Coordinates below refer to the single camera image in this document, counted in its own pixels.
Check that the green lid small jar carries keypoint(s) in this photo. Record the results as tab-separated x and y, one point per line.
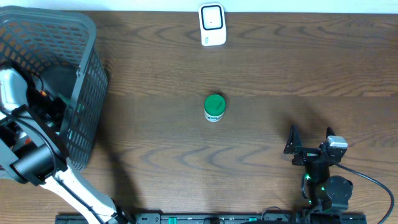
214	107

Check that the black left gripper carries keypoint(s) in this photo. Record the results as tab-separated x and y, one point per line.
58	114

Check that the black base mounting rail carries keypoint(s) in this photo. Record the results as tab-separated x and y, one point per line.
273	217

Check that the grey plastic mesh basket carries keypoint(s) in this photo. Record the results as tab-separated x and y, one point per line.
55	53

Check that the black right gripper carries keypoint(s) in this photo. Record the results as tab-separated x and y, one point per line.
307	154

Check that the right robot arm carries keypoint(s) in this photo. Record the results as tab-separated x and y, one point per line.
328	195

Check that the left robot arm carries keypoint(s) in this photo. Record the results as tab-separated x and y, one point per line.
45	160

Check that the white barcode scanner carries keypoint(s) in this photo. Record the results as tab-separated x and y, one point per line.
212	24

